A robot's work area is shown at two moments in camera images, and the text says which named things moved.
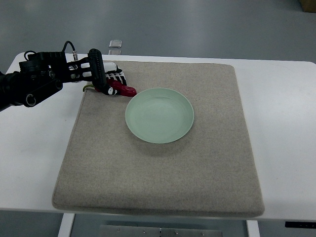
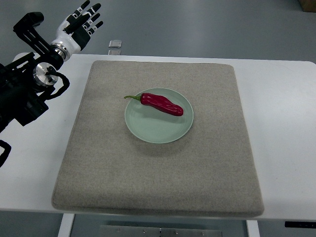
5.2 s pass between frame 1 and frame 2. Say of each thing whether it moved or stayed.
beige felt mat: stayed
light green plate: stayed
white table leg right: stayed
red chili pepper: moved
